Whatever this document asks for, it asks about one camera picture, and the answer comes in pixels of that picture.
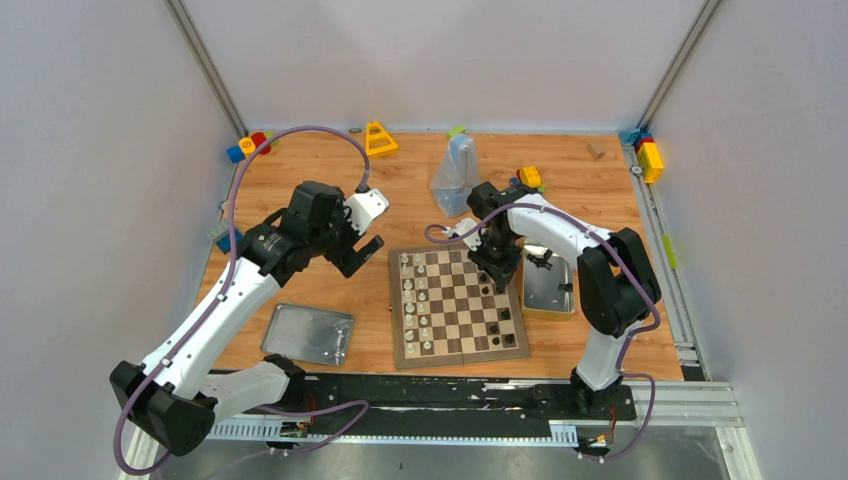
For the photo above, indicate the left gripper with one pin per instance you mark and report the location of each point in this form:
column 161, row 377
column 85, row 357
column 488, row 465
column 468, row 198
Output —
column 347, row 245

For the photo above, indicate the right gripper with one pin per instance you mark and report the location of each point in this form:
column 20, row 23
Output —
column 500, row 271

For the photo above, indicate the silver metal tin box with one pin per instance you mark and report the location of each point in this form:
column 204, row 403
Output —
column 547, row 288

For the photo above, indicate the wooden chess board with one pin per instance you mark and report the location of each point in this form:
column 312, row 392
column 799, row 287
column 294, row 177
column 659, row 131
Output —
column 447, row 311

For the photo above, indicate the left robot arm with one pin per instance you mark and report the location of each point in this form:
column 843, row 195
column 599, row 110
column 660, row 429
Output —
column 172, row 395

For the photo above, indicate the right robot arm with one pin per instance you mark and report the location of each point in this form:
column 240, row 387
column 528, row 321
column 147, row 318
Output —
column 617, row 285

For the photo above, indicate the toy car blocks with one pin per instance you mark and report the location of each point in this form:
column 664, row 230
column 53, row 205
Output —
column 529, row 176

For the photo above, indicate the clear bubble wrap bag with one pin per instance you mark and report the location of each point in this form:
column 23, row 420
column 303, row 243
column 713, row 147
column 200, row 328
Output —
column 457, row 175

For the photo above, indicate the silver tin lid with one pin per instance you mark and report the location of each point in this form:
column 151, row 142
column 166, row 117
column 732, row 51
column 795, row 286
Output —
column 309, row 334

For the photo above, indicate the yellow trapezoid toy block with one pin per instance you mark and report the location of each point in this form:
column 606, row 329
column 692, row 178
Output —
column 378, row 141

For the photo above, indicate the blue lego brick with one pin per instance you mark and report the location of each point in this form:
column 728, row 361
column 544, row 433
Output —
column 224, row 244

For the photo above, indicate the grey lego brick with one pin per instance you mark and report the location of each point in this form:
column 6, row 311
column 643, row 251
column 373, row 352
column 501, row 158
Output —
column 218, row 231

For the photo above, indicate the green block behind bag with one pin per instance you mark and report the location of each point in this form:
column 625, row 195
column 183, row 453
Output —
column 455, row 131

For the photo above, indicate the red cylinder block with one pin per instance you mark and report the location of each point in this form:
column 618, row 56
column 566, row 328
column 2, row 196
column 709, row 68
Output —
column 259, row 139

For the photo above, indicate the yellow cylinder block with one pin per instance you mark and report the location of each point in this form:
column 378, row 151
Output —
column 247, row 146

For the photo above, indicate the blue cube block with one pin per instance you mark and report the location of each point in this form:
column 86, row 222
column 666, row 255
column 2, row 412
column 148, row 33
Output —
column 235, row 154

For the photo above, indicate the small wooden block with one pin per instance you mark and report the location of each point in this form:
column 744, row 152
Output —
column 596, row 150

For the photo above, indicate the stacked coloured bricks corner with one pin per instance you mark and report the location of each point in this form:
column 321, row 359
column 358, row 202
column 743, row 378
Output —
column 647, row 153

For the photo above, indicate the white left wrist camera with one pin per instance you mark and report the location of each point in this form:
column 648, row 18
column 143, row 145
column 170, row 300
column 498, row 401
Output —
column 365, row 208

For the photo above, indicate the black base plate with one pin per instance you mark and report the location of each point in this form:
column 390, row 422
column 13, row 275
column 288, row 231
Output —
column 551, row 399

